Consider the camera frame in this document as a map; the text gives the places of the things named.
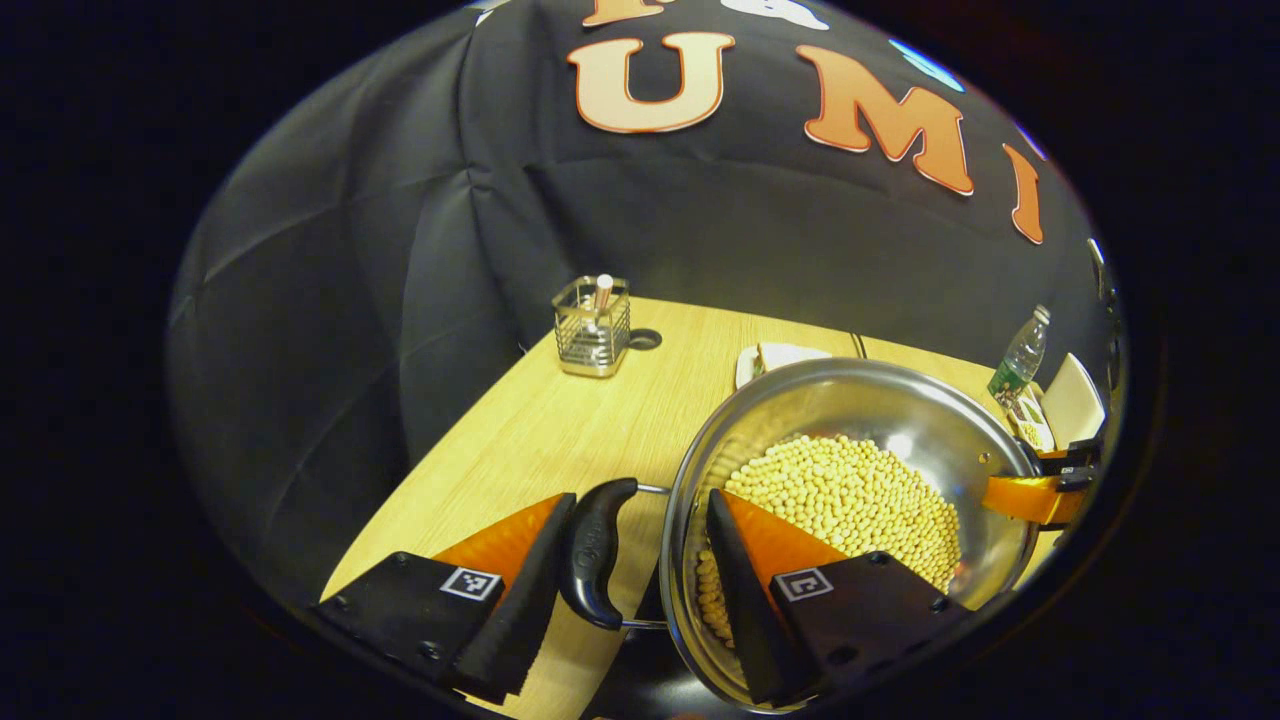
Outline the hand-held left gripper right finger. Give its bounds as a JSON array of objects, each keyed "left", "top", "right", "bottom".
[{"left": 706, "top": 488, "right": 973, "bottom": 709}]

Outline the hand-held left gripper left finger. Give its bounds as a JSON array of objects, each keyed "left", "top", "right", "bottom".
[{"left": 315, "top": 490, "right": 579, "bottom": 706}]

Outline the large pile of yellow soybeans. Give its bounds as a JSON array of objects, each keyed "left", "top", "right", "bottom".
[{"left": 693, "top": 433, "right": 963, "bottom": 651}]

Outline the stainless steel pot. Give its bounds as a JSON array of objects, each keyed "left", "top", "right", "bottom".
[{"left": 558, "top": 357, "right": 1044, "bottom": 713}]

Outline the white divided tray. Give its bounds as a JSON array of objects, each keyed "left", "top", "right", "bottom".
[{"left": 1005, "top": 395, "right": 1056, "bottom": 453}]

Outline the clear plastic water bottle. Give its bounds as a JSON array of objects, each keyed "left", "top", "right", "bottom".
[{"left": 987, "top": 305, "right": 1052, "bottom": 406}]

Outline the sandwich with lettuce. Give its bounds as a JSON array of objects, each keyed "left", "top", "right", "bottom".
[{"left": 757, "top": 342, "right": 833, "bottom": 373}]

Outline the wire mesh utensil holder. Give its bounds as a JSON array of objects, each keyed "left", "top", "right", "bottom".
[{"left": 552, "top": 275, "right": 633, "bottom": 379}]

